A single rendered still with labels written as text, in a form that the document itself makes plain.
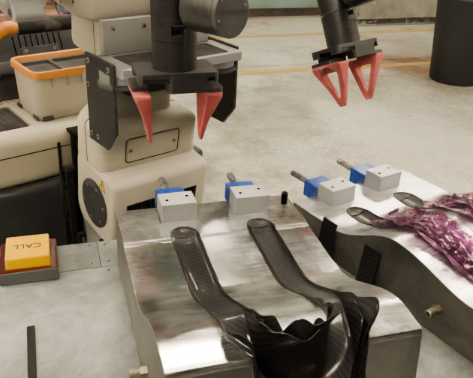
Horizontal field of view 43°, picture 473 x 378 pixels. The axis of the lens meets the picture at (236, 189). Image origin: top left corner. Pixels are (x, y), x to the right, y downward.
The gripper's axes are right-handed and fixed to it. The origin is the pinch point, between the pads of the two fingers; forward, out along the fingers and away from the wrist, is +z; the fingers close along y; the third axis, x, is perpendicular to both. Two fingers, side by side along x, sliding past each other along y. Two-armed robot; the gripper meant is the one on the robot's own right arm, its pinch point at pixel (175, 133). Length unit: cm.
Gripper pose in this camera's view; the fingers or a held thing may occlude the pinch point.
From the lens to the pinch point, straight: 82.3
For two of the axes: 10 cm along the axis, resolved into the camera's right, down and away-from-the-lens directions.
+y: 9.6, -1.0, 2.7
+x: -2.9, -4.3, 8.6
